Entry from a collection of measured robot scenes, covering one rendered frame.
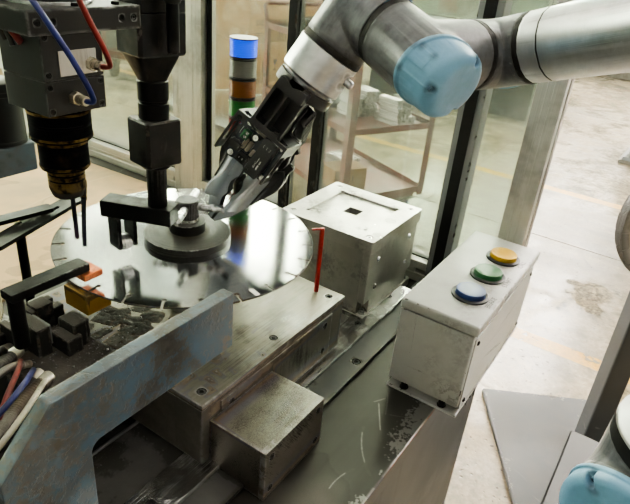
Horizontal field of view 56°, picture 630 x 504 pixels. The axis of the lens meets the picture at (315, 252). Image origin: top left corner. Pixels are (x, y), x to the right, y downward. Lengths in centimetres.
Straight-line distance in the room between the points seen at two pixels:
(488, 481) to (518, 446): 17
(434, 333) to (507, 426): 123
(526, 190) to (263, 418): 56
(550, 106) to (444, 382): 44
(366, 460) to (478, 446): 119
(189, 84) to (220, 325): 85
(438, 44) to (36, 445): 48
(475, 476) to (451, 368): 106
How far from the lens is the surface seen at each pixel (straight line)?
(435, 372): 84
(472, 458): 190
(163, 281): 70
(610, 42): 63
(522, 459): 193
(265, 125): 67
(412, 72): 60
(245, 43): 99
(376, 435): 81
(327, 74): 67
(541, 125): 99
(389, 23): 63
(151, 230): 79
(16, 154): 85
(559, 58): 66
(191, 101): 136
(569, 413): 216
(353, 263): 96
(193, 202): 76
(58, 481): 53
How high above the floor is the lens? 131
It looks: 28 degrees down
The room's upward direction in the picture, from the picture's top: 6 degrees clockwise
